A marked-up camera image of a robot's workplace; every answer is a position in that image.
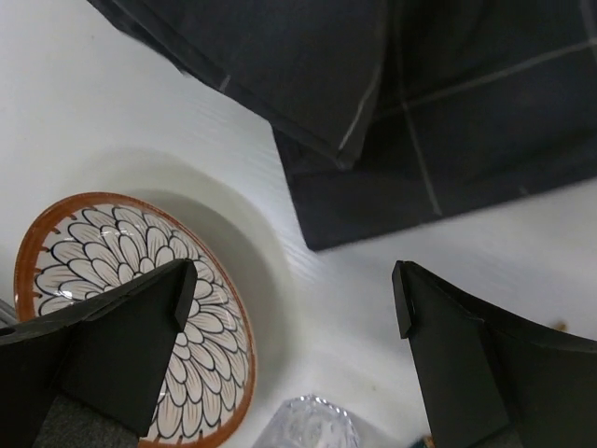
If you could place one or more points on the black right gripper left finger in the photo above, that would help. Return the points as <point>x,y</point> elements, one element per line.
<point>108,354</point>

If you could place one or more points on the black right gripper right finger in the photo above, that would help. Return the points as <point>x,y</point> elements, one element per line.
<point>490,378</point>

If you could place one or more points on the dark checked cloth placemat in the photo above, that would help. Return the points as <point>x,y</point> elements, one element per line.
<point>388,115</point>

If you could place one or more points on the floral patterned ceramic plate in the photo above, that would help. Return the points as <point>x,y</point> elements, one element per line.
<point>89,243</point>

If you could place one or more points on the clear drinking glass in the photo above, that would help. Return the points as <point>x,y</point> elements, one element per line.
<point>309,421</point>

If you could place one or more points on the gold knife green handle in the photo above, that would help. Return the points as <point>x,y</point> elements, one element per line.
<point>424,442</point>

